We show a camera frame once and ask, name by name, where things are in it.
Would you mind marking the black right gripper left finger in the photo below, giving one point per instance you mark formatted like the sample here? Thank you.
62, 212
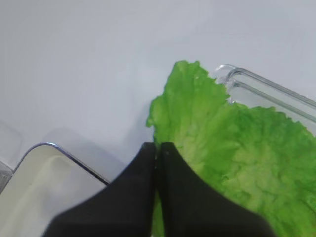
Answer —
123, 209

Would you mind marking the green lettuce leaf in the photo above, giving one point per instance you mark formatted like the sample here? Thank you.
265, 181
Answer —
257, 157

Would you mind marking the metal baking tray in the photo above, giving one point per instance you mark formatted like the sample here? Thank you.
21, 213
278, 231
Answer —
47, 182

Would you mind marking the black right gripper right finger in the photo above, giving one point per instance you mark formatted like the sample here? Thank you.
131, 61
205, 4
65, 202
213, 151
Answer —
191, 208

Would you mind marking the clear lettuce and cheese container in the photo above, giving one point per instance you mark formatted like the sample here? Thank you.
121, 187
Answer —
246, 87

